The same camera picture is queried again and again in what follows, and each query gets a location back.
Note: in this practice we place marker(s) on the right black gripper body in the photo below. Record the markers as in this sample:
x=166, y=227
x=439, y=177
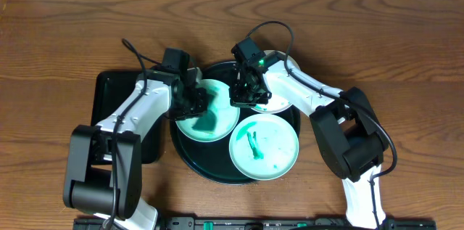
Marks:
x=244, y=94

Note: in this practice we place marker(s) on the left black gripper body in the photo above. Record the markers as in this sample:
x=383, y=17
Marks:
x=193, y=103

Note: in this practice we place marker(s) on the green sponge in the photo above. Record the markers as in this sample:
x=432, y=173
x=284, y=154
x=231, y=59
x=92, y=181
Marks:
x=207, y=122

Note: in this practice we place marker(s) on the white plate with green smear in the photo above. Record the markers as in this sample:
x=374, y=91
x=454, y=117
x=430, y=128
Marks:
x=276, y=103

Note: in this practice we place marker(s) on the mint green plate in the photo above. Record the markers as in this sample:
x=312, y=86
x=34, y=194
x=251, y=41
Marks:
x=264, y=147
x=228, y=116

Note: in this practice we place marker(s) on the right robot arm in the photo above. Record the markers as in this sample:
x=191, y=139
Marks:
x=350, y=138

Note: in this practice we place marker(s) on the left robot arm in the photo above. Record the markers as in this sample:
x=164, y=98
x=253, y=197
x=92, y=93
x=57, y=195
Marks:
x=103, y=173

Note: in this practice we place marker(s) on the rectangular black tray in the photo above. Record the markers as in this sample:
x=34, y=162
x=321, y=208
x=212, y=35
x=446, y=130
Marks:
x=113, y=87

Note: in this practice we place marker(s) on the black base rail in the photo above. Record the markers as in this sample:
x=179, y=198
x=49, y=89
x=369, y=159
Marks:
x=189, y=223

